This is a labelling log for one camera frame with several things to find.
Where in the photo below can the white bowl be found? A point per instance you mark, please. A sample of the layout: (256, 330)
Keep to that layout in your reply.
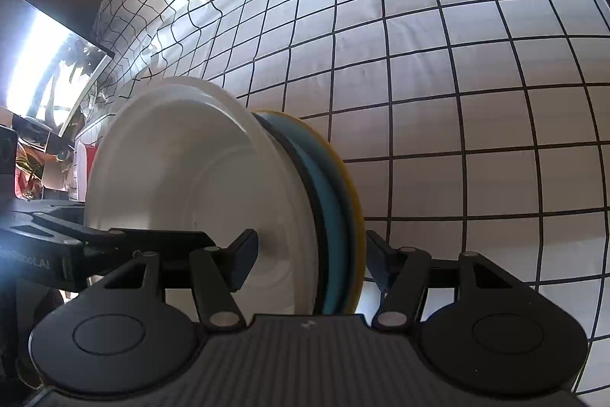
(190, 178)

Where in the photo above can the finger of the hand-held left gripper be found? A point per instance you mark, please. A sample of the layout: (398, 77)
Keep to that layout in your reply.
(157, 241)

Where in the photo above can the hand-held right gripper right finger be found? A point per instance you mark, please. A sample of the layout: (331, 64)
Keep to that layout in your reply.
(380, 266)

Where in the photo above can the black monitor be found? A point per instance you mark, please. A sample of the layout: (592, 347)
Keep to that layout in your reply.
(47, 63)

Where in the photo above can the yellow plate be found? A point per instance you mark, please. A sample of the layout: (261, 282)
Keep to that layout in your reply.
(357, 216)

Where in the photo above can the checked tablecloth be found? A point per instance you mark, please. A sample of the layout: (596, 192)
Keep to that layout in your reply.
(452, 54)

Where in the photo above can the cardboard box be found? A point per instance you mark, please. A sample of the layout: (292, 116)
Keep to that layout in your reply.
(45, 168)

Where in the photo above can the blue bowl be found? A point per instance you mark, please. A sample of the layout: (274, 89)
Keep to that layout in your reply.
(329, 216)

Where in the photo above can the white rectangular tray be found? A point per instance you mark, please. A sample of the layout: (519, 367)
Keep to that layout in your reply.
(86, 168)

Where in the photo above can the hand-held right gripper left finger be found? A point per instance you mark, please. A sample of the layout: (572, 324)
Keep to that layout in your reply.
(245, 257)

